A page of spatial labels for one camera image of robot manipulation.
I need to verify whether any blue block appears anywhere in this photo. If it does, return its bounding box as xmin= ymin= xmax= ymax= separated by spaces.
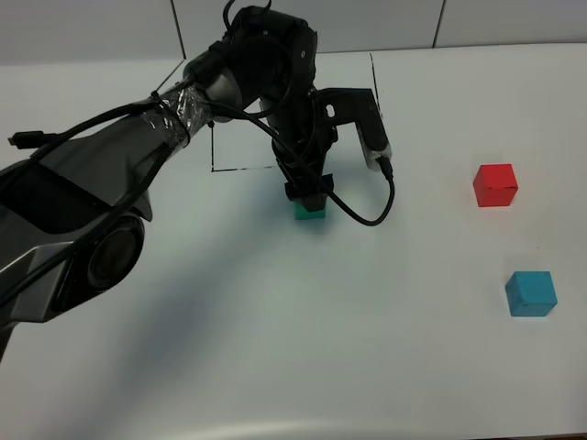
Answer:
xmin=505 ymin=271 xmax=558 ymax=317

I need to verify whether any green block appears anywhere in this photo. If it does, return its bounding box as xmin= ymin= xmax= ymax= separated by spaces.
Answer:
xmin=293 ymin=203 xmax=327 ymax=221

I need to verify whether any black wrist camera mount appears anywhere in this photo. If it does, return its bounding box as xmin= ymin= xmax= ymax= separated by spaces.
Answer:
xmin=317 ymin=88 xmax=392 ymax=171

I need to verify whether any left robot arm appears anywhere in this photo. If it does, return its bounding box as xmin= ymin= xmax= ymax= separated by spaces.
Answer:
xmin=1 ymin=6 xmax=336 ymax=345

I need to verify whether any black cable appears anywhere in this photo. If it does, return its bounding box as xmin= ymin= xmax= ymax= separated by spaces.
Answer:
xmin=201 ymin=98 xmax=396 ymax=227

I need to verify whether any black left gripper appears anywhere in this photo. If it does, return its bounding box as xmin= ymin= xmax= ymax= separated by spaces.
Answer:
xmin=268 ymin=87 xmax=338 ymax=213

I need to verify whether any red block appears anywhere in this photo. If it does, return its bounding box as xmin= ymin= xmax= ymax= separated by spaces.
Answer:
xmin=473 ymin=163 xmax=518 ymax=207

